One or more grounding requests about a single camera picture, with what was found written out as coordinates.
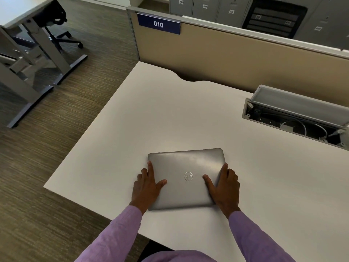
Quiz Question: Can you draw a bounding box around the person's left hand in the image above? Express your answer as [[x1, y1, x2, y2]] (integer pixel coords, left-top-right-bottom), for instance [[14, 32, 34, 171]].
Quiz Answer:
[[130, 160, 167, 215]]

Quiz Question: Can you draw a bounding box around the person's right hand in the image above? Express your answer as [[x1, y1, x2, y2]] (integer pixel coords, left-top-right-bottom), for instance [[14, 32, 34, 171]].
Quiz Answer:
[[202, 163, 242, 219]]

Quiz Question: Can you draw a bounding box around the silver laptop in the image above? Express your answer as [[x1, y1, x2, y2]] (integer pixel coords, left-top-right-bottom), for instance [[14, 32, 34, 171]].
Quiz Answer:
[[147, 148, 228, 211]]

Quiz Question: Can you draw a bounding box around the person's left forearm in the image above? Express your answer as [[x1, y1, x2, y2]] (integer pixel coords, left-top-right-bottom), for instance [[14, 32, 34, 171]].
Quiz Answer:
[[73, 205, 143, 262]]

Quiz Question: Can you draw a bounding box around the person's right forearm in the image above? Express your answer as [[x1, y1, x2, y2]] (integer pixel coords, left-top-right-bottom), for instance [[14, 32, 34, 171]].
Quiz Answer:
[[227, 210, 297, 262]]

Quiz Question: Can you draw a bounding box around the purple shirt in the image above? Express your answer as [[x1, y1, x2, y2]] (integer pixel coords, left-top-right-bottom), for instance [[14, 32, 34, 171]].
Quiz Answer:
[[141, 249, 220, 262]]

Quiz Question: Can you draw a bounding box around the beige partition panel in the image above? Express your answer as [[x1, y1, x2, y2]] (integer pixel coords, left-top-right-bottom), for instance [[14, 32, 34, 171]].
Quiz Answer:
[[127, 6, 349, 106]]

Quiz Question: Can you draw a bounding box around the blue number sign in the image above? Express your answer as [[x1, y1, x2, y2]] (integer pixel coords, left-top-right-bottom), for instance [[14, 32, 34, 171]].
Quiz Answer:
[[137, 13, 181, 35]]

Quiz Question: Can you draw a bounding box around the grey filing cabinet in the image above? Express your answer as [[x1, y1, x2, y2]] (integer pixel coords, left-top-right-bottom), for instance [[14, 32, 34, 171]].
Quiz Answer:
[[192, 0, 222, 21], [294, 0, 349, 51], [169, 0, 196, 17], [217, 0, 253, 25]]

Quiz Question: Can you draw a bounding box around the grey legged white desk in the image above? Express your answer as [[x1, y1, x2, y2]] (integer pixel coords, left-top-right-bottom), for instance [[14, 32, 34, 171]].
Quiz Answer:
[[0, 0, 88, 129]]

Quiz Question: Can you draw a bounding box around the black wheeled office chair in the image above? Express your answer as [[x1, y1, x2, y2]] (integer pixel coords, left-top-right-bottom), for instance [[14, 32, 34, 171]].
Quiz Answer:
[[34, 0, 84, 50]]

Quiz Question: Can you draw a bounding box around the white cable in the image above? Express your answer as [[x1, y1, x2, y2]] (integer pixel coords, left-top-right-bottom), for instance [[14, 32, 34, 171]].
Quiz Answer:
[[280, 119, 328, 140]]

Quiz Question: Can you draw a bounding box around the grey desk cable box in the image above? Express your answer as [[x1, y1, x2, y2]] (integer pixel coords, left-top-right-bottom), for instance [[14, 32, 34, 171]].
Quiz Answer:
[[242, 85, 349, 150]]

